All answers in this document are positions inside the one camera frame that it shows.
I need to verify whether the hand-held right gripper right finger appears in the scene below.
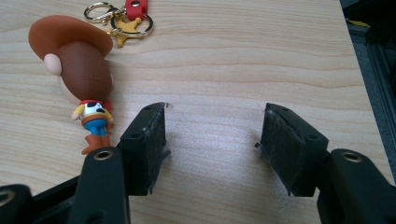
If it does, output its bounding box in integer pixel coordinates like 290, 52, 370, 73
255, 103, 396, 224

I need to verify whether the red keychain strap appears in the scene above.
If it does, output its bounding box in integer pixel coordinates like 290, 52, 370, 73
124, 0, 149, 21

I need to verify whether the cowboy figure keychain toy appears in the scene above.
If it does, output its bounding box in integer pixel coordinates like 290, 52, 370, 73
28, 15, 115, 156

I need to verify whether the gold keyring with star charm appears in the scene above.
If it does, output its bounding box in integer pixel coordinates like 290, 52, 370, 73
83, 2, 155, 49

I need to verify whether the dark metal frame rail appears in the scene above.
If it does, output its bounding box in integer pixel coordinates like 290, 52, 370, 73
339, 0, 396, 185

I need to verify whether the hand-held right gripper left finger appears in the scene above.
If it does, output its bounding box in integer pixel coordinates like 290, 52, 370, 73
68, 102, 172, 224

